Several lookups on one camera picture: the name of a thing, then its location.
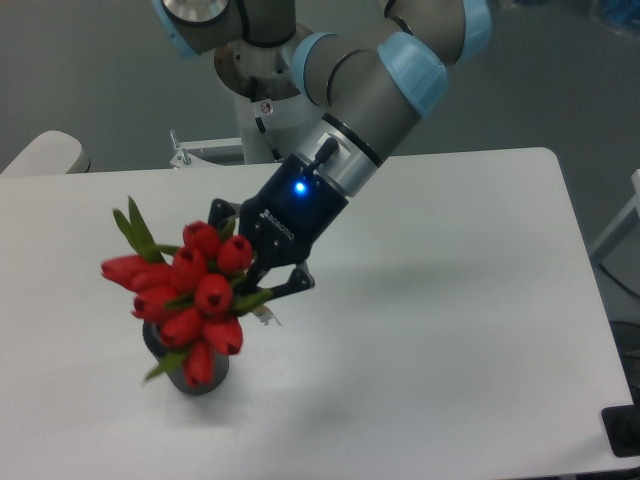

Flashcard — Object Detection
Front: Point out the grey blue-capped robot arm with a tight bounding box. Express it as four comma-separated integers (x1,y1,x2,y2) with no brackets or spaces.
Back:
154,1,492,298

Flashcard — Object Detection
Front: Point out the red tulip bouquet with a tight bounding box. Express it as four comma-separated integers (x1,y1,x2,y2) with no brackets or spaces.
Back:
101,200,267,382

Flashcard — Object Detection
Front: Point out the white furniture at right edge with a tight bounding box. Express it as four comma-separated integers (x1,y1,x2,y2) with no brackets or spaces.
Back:
588,169,640,296

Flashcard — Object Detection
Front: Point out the white metal base frame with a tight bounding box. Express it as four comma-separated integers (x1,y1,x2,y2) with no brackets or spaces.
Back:
169,130,283,169

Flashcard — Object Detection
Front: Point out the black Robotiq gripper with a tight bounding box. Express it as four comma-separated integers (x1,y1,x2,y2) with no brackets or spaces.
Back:
208,155,348,305

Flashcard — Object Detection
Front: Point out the beige chair armrest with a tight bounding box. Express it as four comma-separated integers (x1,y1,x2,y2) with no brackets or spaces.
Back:
1,130,91,178

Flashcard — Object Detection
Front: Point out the black cable on pedestal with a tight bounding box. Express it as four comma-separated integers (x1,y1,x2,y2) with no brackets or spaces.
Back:
254,116,284,163

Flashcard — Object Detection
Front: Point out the black device at table edge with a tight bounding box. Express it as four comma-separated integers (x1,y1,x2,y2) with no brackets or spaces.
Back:
601,405,639,458

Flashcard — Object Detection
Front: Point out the blue object top right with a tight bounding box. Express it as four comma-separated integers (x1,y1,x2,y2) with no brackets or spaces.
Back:
596,0,639,35

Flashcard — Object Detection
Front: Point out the dark grey ribbed vase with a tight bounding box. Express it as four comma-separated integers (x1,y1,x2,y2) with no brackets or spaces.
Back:
142,322,229,396

